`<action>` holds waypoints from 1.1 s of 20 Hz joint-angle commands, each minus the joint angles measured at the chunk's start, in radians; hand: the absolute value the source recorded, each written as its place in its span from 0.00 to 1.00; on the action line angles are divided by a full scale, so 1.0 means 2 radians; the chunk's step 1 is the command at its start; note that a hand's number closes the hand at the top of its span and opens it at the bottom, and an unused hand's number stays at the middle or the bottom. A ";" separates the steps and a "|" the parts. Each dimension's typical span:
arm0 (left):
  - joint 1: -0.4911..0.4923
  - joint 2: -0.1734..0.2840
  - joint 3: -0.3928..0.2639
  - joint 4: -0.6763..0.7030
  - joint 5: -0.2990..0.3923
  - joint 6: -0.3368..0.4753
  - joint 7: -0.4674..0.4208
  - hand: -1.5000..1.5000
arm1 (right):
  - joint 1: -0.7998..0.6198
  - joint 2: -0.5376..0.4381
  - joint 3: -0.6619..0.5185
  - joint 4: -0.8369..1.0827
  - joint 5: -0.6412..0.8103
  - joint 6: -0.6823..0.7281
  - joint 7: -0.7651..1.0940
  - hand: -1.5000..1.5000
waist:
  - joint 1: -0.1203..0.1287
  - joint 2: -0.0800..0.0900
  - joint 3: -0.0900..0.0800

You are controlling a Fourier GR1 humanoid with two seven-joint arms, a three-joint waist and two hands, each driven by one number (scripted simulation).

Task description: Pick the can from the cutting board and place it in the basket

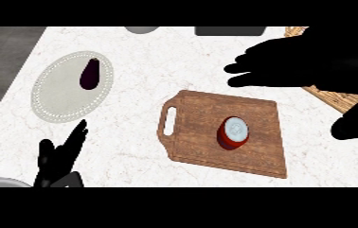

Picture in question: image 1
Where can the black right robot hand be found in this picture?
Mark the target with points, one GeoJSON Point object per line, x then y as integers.
{"type": "Point", "coordinates": [308, 61]}

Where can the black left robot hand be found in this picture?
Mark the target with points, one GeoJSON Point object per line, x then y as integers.
{"type": "Point", "coordinates": [58, 161]}

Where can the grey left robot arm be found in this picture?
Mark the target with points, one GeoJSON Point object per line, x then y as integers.
{"type": "Point", "coordinates": [13, 183]}

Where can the red can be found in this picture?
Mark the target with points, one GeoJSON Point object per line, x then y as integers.
{"type": "Point", "coordinates": [234, 130]}

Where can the brown wooden cutting board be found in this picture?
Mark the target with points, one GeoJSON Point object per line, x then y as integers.
{"type": "Point", "coordinates": [200, 124]}

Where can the dark grey rectangular object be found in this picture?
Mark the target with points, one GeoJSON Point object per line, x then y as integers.
{"type": "Point", "coordinates": [229, 30]}

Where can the grey oval placemat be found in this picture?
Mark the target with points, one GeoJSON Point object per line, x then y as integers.
{"type": "Point", "coordinates": [58, 93]}

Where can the dark purple eggplant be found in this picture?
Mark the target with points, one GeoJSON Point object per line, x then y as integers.
{"type": "Point", "coordinates": [89, 75]}

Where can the grey round object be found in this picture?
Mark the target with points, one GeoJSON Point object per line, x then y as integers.
{"type": "Point", "coordinates": [141, 29]}

